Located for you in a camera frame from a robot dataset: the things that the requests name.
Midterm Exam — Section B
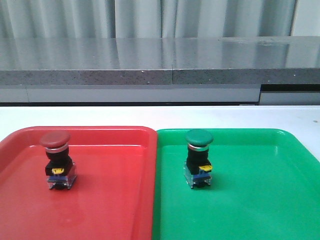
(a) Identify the green mushroom push button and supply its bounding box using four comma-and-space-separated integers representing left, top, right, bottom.
184, 129, 213, 189

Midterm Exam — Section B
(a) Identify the red mushroom push button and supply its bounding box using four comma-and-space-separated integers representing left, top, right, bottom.
40, 130, 77, 190

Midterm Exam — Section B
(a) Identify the red plastic tray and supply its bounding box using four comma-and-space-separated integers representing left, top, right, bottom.
0, 126, 157, 240

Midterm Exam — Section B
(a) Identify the grey granite counter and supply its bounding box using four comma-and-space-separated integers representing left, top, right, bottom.
0, 36, 320, 107

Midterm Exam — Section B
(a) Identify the green plastic tray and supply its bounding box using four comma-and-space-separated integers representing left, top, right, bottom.
152, 129, 320, 240

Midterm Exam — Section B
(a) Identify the white curtain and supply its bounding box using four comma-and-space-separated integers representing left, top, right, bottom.
0, 0, 320, 39

